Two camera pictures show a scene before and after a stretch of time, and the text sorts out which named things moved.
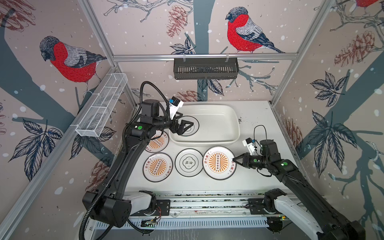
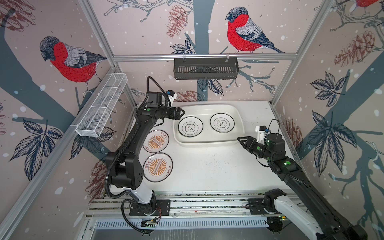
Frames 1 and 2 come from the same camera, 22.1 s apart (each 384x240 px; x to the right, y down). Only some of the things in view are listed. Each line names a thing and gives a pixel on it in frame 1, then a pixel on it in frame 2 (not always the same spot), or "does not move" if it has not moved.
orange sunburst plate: x=158 y=142 does not move
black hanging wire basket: x=205 y=69 does not move
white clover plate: x=189 y=162 to x=222 y=122
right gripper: x=246 y=156 to x=249 y=141
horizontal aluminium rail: x=205 y=57 does not move
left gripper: x=174 y=129 to x=177 y=116
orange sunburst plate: x=157 y=167 does not move
